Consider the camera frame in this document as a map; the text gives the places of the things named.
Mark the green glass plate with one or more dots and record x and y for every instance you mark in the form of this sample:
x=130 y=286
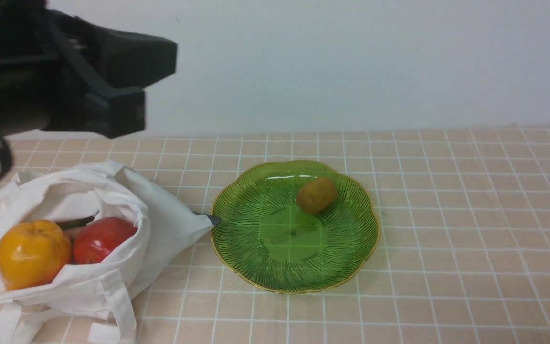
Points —
x=267 y=240

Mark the red apple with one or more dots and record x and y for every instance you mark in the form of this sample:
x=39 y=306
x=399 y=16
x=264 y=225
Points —
x=100 y=238

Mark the orange fruit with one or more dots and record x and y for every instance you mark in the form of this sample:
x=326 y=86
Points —
x=33 y=253

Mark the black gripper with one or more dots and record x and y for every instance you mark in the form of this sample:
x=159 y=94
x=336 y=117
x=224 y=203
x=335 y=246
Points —
x=40 y=91

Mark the white cloth bag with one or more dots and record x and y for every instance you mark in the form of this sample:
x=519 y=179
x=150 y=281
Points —
x=166 y=227

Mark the brown kiwi fruit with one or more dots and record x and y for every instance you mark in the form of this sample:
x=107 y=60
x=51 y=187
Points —
x=317 y=195

